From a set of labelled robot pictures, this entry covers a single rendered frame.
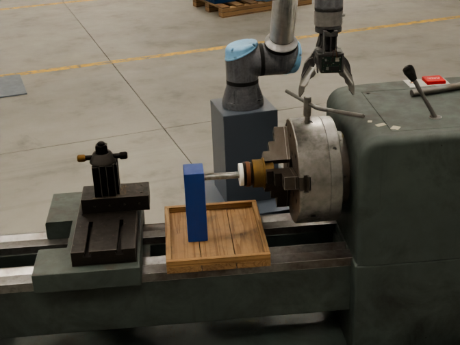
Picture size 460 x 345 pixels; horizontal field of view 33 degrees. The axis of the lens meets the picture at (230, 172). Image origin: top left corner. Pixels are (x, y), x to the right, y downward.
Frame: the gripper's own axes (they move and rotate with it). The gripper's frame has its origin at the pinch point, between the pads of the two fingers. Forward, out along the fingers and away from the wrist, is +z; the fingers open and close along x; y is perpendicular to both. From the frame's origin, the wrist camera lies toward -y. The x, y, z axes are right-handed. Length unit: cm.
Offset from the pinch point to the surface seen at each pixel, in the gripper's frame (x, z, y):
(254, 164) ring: -20.0, 21.8, -4.4
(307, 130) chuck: -5.0, 10.6, -1.6
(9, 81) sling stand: -212, 125, -466
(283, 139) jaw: -10.8, 16.8, -11.4
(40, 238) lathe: -88, 48, -14
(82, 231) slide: -71, 37, 4
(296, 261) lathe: -9.2, 47.2, 8.9
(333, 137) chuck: 2.3, 12.1, 0.9
